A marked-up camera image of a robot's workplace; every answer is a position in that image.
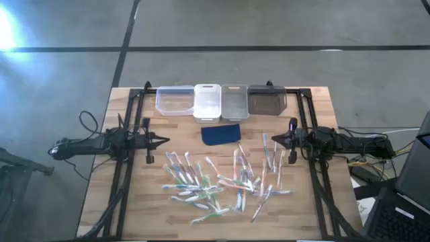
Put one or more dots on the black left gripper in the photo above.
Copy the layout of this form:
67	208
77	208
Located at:
148	141

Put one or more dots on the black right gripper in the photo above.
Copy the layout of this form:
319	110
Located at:
293	141

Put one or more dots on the blue toothbrush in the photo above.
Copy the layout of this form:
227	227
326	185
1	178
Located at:
279	192
190	203
181	187
267	151
175	167
239	198

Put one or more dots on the green toothbrush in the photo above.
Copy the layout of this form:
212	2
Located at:
173	174
238	180
211	215
205	194
257	184
208	186

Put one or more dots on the purple toothbrush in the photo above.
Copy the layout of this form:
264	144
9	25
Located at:
246	159
183	168
274	156
249	181
261	203
191	168

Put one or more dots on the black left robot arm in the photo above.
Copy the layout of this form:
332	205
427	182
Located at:
84	144

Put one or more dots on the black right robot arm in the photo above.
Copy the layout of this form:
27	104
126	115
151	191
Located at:
352	142

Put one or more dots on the clear plastic bin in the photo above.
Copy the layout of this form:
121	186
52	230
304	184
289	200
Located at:
174	101

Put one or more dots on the dark smoked plastic bin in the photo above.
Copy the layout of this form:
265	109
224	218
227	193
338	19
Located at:
267	101

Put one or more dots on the white plastic bin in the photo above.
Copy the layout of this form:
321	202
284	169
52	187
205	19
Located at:
207	104

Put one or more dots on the white wrapped toothbrush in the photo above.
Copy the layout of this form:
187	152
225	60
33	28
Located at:
185	193

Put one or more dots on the grey plastic bin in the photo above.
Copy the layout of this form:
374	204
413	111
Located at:
235	104

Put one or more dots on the blue cloth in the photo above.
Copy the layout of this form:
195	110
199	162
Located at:
220	134

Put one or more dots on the black power brick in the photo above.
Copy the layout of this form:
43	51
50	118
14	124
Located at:
364	174

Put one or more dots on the white paper sheet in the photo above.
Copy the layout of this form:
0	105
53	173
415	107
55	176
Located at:
364	208

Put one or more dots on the black laptop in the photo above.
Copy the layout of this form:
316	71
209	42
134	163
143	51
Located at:
396	218

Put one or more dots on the black metal stand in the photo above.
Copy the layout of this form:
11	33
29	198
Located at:
13	188

